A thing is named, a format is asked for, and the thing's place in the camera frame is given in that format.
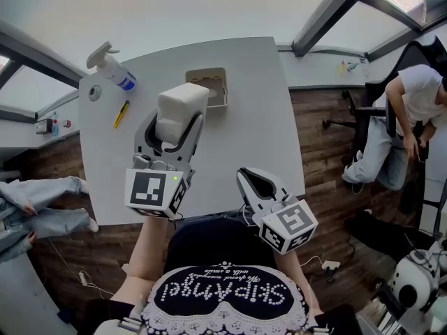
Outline white spray bottle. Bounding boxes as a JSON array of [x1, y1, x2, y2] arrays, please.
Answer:
[[86, 40, 138, 92]]

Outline black office chair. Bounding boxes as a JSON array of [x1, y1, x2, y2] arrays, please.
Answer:
[[322, 35, 447, 164]]

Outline yellow utility knife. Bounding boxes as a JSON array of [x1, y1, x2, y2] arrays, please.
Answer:
[[112, 99, 131, 129]]

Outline grey box with dark side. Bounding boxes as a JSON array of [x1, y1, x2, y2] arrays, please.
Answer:
[[34, 117, 54, 135]]

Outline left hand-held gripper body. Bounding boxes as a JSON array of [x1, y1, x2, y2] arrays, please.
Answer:
[[124, 154, 196, 220]]

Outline person's left forearm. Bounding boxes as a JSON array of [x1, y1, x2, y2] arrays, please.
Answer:
[[110, 216, 176, 307]]

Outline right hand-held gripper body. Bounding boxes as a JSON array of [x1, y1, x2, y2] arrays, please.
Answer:
[[251, 194, 320, 256]]

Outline person's black printed top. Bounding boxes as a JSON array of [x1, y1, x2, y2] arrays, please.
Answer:
[[139, 217, 312, 335]]

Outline white foam block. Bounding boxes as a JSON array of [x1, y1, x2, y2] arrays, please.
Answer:
[[154, 82, 211, 147]]

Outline person's right forearm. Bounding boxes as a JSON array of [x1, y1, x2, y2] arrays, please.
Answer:
[[275, 248, 323, 321]]

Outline black framed window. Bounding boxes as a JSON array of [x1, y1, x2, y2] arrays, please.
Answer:
[[0, 0, 447, 125]]

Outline white rounded device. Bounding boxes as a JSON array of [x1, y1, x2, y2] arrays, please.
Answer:
[[386, 247, 443, 311]]

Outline beige square container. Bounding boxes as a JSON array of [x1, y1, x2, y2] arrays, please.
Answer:
[[184, 67, 230, 112]]

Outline colourful small trinkets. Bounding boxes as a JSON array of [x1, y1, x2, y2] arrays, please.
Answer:
[[336, 57, 369, 78]]

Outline black floor bag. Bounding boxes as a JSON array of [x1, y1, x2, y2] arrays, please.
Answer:
[[344, 209, 420, 262]]

